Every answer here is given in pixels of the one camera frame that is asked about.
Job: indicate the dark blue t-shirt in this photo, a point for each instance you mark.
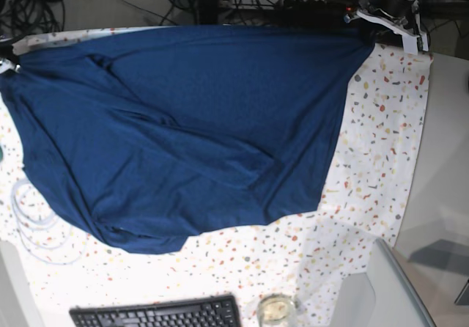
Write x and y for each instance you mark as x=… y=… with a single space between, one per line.
x=147 y=138

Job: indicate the terrazzo patterned tablecloth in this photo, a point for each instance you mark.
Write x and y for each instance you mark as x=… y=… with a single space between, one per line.
x=306 y=255

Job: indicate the black computer keyboard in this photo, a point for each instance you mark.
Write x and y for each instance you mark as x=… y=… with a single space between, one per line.
x=218 y=311

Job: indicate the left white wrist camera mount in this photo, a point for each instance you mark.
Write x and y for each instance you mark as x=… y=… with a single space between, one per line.
x=414 y=38

